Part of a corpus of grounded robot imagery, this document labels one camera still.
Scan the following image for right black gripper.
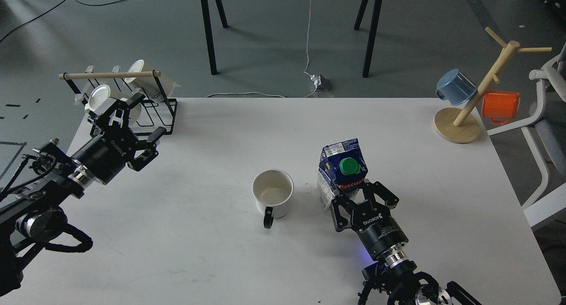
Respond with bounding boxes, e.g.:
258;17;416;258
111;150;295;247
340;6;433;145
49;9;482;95
331;181;409;261

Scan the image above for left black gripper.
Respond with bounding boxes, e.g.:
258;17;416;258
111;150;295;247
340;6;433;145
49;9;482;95
71;94;166;185

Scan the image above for blue milk carton green cap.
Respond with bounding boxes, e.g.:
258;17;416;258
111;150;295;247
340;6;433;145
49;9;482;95
317;138;368;210

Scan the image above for white mug black handle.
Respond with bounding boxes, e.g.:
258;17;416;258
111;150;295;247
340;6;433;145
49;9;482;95
252;169;294;229

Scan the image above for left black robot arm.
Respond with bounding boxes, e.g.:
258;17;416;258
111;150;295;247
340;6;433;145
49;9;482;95
0;93;166;295

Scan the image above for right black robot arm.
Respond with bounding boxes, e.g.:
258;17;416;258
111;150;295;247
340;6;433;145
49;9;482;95
331;180;479;305

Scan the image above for white mug front on rack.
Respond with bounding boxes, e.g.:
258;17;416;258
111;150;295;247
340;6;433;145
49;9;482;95
84;84;142;126

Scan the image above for wooden mug tree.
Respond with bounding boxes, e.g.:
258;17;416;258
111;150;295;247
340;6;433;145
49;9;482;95
433;27;552;144

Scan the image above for white power plug adapter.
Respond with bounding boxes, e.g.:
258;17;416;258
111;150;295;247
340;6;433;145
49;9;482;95
310;75;332;92

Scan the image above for blue mug on tree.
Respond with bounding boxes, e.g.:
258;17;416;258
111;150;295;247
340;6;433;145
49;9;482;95
436;68;478;106

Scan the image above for black table legs left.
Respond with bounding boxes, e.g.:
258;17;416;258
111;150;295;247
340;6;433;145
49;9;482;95
198;0;229;76

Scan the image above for black table legs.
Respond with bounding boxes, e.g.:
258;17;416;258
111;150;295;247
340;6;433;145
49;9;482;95
198;0;229;76
354;0;383;79

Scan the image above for orange mug on tree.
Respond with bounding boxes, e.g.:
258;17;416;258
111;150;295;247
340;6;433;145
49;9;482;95
481;90;521;125

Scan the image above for black table legs right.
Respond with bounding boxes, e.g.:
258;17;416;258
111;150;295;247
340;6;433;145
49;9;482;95
354;0;383;79

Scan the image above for white office chair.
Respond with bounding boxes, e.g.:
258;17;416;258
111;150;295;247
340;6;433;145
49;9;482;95
487;48;566;231

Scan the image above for black wire mug rack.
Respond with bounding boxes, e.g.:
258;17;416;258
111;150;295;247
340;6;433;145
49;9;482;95
58;65;178;136

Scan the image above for white cable on floor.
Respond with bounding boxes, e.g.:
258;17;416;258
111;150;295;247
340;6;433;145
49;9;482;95
206;0;328;99

